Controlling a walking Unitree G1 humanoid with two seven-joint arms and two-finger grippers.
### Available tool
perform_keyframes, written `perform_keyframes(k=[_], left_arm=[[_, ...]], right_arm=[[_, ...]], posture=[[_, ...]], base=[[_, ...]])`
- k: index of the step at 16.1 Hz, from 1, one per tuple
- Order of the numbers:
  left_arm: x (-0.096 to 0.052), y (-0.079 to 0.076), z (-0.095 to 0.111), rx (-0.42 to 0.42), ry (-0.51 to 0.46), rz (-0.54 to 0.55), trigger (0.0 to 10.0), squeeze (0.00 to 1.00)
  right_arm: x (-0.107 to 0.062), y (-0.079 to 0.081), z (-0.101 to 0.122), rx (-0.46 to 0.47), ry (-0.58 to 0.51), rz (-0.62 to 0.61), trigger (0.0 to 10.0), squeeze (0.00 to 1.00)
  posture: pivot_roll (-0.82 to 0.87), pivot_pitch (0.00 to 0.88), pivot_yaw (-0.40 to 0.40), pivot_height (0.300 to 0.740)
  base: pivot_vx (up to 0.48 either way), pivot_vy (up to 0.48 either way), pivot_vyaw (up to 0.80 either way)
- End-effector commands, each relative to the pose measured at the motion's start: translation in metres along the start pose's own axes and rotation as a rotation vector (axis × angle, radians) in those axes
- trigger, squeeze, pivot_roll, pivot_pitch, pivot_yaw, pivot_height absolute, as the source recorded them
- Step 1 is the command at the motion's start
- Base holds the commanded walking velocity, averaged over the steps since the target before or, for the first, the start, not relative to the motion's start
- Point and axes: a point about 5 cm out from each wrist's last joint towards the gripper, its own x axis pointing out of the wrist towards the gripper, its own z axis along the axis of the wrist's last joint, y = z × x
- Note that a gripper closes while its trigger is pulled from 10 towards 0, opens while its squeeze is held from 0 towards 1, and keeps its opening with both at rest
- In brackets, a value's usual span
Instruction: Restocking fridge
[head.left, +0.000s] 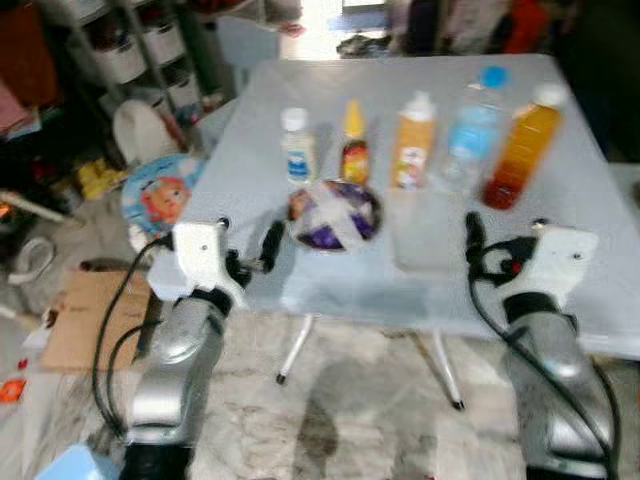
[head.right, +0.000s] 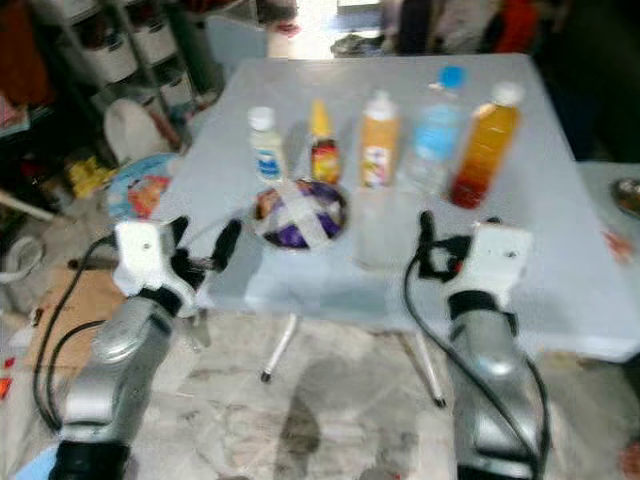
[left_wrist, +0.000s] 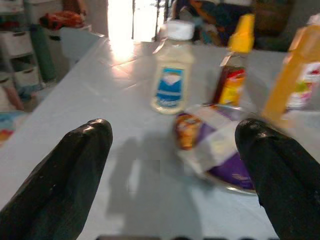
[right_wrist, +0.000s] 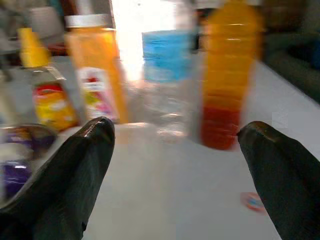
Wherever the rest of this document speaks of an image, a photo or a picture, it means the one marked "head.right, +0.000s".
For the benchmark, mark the white potty seat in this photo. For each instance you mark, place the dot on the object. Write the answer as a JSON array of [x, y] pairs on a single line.
[[132, 130]]

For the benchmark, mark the orange juice bottle white cap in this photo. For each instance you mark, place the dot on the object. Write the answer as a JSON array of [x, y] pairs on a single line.
[[378, 145]]

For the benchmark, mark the flat brown cardboard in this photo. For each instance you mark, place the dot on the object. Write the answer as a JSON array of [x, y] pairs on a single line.
[[65, 300]]

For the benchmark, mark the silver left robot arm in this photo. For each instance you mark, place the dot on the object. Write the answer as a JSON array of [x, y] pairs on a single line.
[[110, 370]]

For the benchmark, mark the round cartoon plate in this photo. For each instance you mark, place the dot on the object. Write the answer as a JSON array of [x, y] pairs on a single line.
[[140, 190]]

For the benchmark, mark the shelf rack with white bins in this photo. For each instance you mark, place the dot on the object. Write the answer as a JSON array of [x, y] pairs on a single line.
[[105, 60]]

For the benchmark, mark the blue-capped water bottle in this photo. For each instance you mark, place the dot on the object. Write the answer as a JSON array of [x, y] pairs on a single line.
[[435, 135]]

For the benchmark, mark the small clear white-capped bottle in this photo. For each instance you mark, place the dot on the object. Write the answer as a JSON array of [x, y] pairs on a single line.
[[267, 150]]

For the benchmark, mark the taped purple bowl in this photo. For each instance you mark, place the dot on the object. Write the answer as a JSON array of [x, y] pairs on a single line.
[[300, 215]]

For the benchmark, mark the yellow toy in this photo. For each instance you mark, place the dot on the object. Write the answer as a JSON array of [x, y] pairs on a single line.
[[90, 176]]

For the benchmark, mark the white folding table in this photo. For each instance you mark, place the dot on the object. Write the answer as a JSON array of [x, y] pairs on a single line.
[[320, 285]]

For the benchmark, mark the light blue plastic bin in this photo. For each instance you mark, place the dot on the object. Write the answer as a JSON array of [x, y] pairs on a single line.
[[38, 468]]

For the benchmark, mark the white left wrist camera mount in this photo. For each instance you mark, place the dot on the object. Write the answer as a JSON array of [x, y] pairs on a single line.
[[148, 255]]

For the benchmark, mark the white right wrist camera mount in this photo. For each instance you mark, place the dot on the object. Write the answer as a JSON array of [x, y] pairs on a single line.
[[497, 260]]

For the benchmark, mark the tall amber tea bottle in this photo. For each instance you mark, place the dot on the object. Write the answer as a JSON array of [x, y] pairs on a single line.
[[485, 150]]

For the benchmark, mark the yellow-capped sauce bottle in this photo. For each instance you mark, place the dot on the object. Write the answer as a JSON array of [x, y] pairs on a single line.
[[323, 150]]

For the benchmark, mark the clear plastic container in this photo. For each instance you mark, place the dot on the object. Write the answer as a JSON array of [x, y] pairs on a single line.
[[385, 238]]

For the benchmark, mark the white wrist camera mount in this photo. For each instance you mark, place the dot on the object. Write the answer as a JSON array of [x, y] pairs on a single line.
[[497, 260], [148, 255]]

